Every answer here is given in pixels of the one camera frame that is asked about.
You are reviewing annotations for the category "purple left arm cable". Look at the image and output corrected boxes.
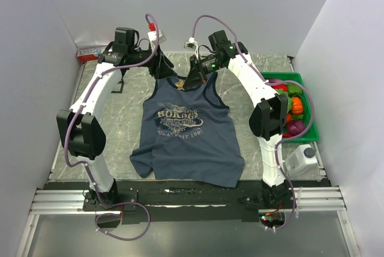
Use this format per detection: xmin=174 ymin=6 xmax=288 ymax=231
xmin=63 ymin=13 xmax=160 ymax=241

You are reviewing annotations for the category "green toy pepper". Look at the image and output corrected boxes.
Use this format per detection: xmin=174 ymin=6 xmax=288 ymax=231
xmin=287 ymin=83 xmax=303 ymax=96

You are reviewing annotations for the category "white bottle grey cap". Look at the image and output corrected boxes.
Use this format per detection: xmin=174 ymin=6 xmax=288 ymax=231
xmin=285 ymin=144 xmax=317 ymax=177

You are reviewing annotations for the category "orange toy pumpkin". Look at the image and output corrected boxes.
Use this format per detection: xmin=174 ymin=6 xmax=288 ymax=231
xmin=291 ymin=97 xmax=304 ymax=115

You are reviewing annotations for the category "blue sleeveless shirt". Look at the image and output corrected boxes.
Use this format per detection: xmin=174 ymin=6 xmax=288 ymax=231
xmin=130 ymin=72 xmax=245 ymax=188

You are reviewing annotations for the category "aluminium frame rail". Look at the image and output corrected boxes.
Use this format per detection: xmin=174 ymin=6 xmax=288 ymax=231
xmin=29 ymin=187 xmax=347 ymax=215

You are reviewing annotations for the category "gold brooch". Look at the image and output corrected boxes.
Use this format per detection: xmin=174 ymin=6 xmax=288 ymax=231
xmin=175 ymin=79 xmax=185 ymax=91

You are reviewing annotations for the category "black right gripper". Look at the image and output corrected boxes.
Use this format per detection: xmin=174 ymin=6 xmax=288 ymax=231
xmin=182 ymin=55 xmax=224 ymax=90

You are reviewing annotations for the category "red toy chili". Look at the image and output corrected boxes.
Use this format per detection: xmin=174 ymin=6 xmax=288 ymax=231
xmin=269 ymin=79 xmax=288 ymax=92

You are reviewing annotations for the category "purple toy eggplant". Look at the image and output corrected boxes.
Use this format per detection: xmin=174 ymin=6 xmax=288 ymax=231
xmin=286 ymin=119 xmax=306 ymax=136

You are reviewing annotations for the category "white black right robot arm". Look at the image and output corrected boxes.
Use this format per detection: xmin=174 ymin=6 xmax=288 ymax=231
xmin=183 ymin=30 xmax=289 ymax=208

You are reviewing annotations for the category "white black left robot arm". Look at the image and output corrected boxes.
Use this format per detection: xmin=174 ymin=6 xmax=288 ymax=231
xmin=56 ymin=23 xmax=176 ymax=210

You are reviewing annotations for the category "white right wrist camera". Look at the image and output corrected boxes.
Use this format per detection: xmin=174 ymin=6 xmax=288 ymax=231
xmin=184 ymin=37 xmax=199 ymax=56

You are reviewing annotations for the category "red white cardboard box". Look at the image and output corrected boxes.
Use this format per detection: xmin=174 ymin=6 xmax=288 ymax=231
xmin=76 ymin=44 xmax=107 ymax=63

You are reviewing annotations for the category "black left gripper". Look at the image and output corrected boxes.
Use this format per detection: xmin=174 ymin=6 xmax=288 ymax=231
xmin=129 ymin=42 xmax=178 ymax=80

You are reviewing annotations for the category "toy lettuce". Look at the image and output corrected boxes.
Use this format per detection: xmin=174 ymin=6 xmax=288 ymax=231
xmin=285 ymin=94 xmax=293 ymax=113

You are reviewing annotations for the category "green plastic bin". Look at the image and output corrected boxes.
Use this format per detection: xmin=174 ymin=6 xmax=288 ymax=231
xmin=262 ymin=72 xmax=313 ymax=139

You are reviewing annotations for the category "black rectangular frame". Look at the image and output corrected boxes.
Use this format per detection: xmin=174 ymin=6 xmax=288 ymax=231
xmin=112 ymin=78 xmax=125 ymax=94

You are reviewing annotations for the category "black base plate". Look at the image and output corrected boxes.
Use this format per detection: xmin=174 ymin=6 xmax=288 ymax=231
xmin=42 ymin=178 xmax=331 ymax=228

